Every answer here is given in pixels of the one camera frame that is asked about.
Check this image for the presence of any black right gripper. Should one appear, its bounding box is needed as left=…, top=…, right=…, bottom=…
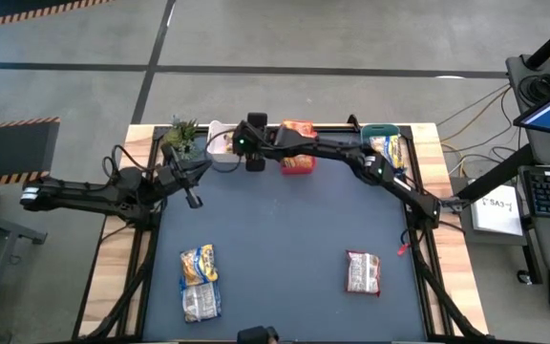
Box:
left=231, top=112, right=286, bottom=173

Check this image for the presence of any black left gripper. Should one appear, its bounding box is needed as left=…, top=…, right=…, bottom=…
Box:
left=155, top=142, right=213, bottom=209

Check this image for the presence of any blue Maruchan ramen packet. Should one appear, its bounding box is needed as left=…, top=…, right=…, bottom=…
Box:
left=369, top=135, right=406, bottom=171
left=179, top=280, right=222, bottom=324
left=179, top=244, right=220, bottom=288

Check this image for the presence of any small green succulent plant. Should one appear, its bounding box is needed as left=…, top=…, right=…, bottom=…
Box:
left=162, top=117, right=204, bottom=161

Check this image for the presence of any white plastic bin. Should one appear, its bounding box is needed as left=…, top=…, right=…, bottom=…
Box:
left=206, top=118, right=257, bottom=163

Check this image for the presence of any red plastic bin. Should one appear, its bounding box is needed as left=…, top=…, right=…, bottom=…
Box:
left=278, top=121, right=319, bottom=176

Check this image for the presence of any teal plastic bin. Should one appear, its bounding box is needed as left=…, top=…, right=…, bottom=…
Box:
left=359, top=122, right=406, bottom=173

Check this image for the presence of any black hazard-striped floor mat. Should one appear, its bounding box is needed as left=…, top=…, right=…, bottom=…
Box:
left=0, top=0, right=114, bottom=31
left=0, top=117, right=61, bottom=187

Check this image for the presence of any grey metal desk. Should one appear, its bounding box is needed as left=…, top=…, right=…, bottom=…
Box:
left=0, top=204, right=50, bottom=344

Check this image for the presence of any black stand strut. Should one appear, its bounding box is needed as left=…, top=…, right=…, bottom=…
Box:
left=455, top=142, right=537, bottom=202

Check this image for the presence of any white paper label sheet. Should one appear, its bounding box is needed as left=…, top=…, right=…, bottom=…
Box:
left=469, top=183, right=524, bottom=237

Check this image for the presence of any grey metal control box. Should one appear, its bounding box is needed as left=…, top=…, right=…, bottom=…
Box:
left=449, top=176, right=529, bottom=247

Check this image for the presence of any grey equipment cart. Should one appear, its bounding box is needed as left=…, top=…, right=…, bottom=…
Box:
left=504, top=53, right=550, bottom=166

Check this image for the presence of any black aluminium table frame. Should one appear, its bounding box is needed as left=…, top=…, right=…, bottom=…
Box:
left=72, top=121, right=491, bottom=344

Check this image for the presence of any yellow floor cable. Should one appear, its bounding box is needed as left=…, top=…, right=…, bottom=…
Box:
left=439, top=85, right=513, bottom=154

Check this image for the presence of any coiled black cable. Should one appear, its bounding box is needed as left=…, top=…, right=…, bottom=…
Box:
left=518, top=74, right=550, bottom=104

